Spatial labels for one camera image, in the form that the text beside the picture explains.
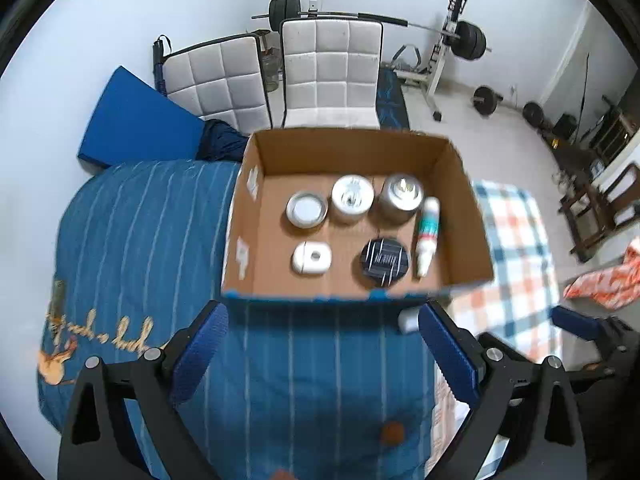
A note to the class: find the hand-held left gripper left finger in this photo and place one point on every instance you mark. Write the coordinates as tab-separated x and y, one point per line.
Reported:
197	355

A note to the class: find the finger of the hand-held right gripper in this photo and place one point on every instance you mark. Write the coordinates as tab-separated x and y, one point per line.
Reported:
575	322

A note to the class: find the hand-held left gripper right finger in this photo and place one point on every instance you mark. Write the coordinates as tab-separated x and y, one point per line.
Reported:
450	355

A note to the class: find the small white cap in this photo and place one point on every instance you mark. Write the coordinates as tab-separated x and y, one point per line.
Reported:
409	320

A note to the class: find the black round tin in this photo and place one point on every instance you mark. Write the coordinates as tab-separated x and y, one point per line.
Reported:
382	262

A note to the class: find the white squeeze tube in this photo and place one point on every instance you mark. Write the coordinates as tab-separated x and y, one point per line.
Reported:
426	237

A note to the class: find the cardboard box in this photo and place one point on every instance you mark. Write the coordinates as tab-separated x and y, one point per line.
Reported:
345	250

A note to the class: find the white earbud case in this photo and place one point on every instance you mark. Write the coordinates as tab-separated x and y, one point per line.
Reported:
311	258

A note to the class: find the silver metal jar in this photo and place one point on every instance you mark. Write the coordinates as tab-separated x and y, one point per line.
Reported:
401	199

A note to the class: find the silver jar lid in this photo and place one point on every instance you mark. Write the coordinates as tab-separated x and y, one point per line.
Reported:
306	210

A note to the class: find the white round jar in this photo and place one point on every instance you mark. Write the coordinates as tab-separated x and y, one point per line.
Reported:
352	199

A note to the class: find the orange patterned cloth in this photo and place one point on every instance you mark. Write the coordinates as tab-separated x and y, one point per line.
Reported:
607	282

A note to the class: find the plaid blanket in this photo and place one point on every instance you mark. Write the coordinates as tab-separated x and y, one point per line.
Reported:
515	260

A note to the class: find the small brown ball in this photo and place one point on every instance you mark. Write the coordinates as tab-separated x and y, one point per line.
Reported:
393	433

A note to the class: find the dark wooden chair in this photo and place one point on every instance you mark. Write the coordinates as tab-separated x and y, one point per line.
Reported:
595	210

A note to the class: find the blue striped blanket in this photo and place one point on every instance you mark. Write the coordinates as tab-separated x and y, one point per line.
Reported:
150	250

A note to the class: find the white shoes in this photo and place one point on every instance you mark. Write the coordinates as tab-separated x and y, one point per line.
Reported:
562	180

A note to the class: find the black box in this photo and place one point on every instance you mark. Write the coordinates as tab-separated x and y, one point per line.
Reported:
565	126

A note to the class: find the dark blue cloth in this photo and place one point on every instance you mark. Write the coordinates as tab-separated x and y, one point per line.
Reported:
220	142

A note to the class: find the blue foam mat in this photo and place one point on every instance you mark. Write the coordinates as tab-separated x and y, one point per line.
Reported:
140	125

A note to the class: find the small barbell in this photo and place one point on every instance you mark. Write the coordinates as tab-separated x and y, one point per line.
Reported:
487	100

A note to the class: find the black bench pad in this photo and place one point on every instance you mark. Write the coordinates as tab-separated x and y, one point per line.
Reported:
392	100

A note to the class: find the white quilted chair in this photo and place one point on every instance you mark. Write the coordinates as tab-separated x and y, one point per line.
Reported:
330	72
215	85

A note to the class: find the barbell on weight rack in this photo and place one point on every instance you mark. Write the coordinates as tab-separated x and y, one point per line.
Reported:
435	72

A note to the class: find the black folded umbrella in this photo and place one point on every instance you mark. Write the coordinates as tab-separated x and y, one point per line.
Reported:
160	62

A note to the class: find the barbell with black plates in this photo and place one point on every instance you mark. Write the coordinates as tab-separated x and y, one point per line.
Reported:
470	40

